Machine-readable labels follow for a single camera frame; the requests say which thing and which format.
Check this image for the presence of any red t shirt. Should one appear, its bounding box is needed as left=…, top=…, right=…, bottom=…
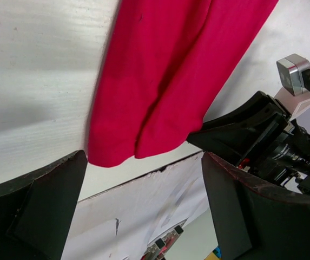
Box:
left=87, top=1, right=276, bottom=167

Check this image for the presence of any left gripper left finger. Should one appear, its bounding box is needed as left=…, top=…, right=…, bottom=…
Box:
left=0, top=150, right=87, bottom=259

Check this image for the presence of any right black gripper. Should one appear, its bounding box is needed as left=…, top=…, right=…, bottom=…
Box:
left=187, top=91, right=310, bottom=196

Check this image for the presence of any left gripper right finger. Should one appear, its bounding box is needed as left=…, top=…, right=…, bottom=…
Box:
left=202, top=152, right=310, bottom=259

